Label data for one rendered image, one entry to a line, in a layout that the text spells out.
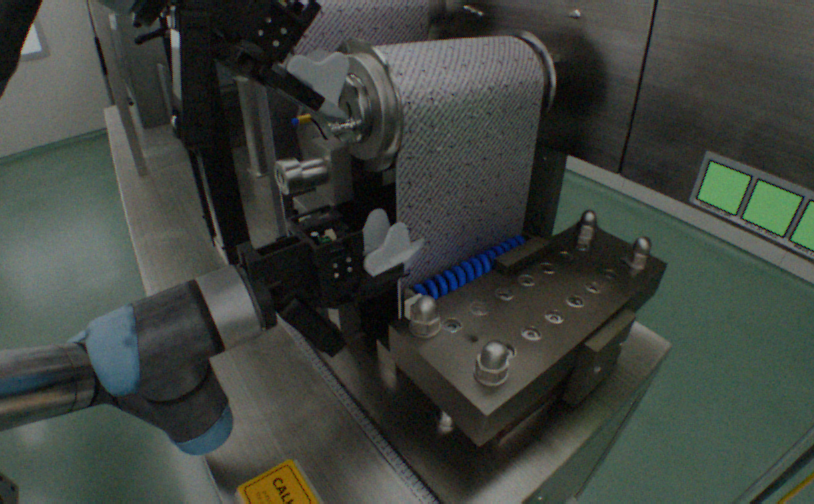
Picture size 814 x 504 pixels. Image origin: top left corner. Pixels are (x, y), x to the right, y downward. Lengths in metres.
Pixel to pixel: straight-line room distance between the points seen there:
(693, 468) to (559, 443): 1.28
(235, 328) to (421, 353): 0.20
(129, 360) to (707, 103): 0.66
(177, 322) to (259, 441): 0.24
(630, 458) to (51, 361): 1.65
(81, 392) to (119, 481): 1.30
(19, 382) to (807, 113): 0.82
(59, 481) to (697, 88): 2.06
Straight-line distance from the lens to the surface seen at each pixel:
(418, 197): 0.48
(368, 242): 0.49
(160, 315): 0.40
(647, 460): 1.76
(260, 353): 0.67
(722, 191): 0.60
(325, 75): 0.40
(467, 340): 0.48
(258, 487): 0.52
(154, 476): 1.75
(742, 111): 0.58
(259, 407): 0.61
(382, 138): 0.44
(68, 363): 0.51
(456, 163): 0.51
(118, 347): 0.40
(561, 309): 0.55
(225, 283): 0.40
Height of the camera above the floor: 1.38
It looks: 35 degrees down
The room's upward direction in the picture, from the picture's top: straight up
